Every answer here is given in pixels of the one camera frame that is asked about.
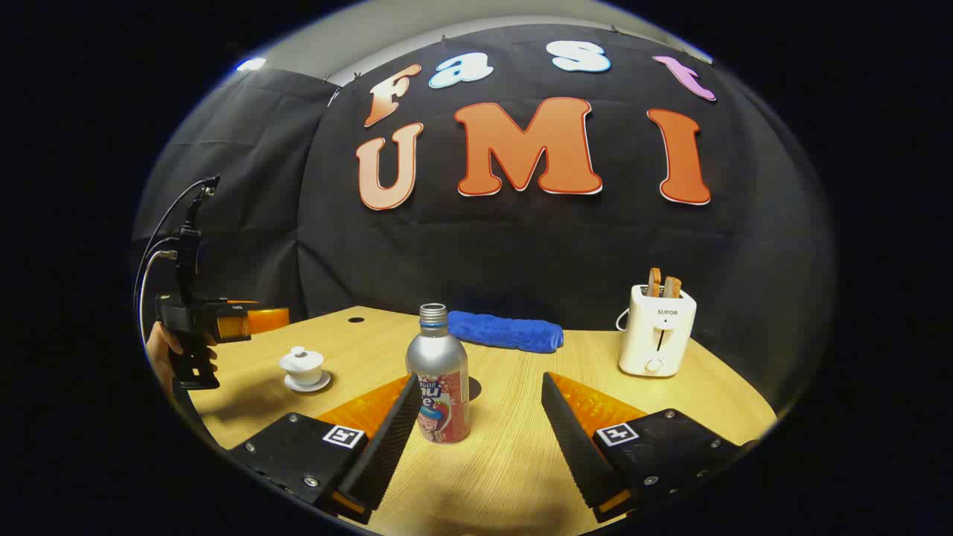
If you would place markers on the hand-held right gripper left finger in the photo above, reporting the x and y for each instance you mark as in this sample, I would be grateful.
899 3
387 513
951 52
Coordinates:
387 439

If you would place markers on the white saucer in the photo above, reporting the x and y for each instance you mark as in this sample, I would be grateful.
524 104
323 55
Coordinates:
307 387

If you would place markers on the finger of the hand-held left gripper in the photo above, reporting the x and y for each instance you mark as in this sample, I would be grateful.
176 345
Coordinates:
233 327
268 320

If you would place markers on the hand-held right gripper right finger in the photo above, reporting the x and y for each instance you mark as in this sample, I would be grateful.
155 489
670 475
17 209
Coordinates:
573 439

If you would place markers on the silver water bottle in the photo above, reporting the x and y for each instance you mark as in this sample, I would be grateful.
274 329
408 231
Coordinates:
438 372

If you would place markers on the ceiling light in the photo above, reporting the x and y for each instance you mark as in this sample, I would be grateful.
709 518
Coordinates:
251 65

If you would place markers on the blue rolled towel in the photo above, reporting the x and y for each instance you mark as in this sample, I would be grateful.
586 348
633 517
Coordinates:
506 331

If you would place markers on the white toaster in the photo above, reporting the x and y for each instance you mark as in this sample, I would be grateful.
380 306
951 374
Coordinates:
655 335

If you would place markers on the dark round coaster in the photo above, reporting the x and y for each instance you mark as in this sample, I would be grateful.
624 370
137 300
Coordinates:
475 388

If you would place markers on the toasted bread slice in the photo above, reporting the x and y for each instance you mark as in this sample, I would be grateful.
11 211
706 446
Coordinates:
672 287
654 283

